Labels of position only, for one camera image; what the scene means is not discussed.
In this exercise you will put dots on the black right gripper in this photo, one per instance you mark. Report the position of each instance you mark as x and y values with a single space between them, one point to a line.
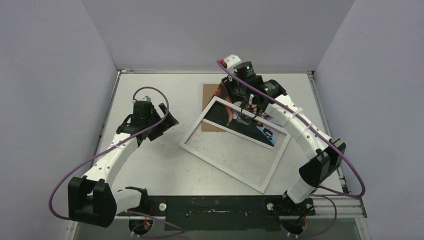
244 108

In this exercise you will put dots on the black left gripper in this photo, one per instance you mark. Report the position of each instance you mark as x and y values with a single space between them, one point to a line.
166 124

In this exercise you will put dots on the glossy photo print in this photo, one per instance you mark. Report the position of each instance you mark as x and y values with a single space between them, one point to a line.
245 122

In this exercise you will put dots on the white wooden picture frame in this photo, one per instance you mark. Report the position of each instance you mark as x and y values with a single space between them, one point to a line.
244 158

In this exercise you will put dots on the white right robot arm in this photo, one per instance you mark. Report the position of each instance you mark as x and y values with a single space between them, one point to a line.
323 152

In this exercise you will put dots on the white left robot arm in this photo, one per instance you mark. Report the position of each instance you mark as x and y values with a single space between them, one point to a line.
91 199

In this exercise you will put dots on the brown cardboard backing board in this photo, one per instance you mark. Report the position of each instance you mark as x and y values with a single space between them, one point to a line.
210 90

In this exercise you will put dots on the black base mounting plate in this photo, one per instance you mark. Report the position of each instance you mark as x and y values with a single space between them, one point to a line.
226 212

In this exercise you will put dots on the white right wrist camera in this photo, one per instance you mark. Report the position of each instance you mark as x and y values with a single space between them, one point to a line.
231 61

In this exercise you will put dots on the aluminium front rail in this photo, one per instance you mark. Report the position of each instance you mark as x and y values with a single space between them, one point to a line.
324 207

